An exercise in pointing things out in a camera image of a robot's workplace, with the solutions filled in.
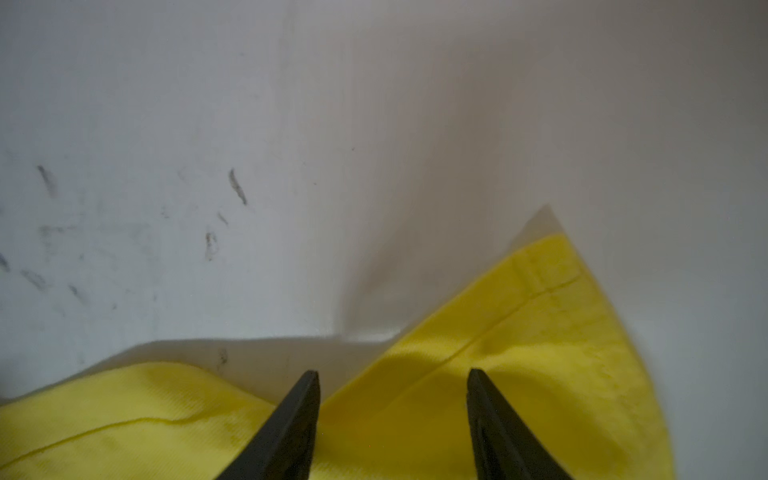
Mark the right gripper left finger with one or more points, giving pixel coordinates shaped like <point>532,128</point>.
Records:
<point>283,447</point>

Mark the yellow trousers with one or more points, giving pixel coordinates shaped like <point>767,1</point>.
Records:
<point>537,323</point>

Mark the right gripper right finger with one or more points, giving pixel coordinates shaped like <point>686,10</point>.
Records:
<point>503,445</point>

